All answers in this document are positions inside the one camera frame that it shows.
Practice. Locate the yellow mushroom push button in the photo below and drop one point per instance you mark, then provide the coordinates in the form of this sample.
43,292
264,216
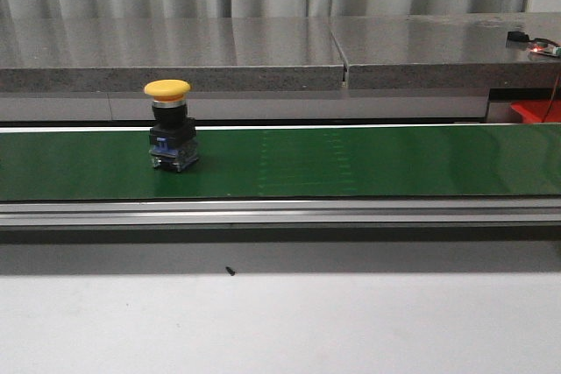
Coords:
173,144

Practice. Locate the small black screw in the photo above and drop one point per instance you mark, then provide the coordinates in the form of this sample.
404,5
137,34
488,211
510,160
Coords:
230,271

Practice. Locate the grey stone slab right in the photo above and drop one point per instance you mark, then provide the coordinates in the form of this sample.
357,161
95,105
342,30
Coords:
453,51

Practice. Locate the grey stone slab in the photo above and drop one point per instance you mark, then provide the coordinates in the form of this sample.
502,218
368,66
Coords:
212,54
453,51

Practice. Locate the green conveyor belt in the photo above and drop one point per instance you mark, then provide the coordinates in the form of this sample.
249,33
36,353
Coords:
517,159

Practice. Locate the red plastic bin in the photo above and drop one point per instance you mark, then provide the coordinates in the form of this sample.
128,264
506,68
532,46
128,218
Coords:
537,111

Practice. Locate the grey stone slab left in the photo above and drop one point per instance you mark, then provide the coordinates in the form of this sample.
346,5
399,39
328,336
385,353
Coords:
212,54

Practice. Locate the black sensor module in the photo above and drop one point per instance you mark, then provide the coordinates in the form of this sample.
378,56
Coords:
518,37

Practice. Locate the green circuit board red LED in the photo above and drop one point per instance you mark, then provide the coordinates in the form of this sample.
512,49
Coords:
543,48

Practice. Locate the aluminium conveyor front rail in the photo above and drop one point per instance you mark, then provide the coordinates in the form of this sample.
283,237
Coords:
305,212

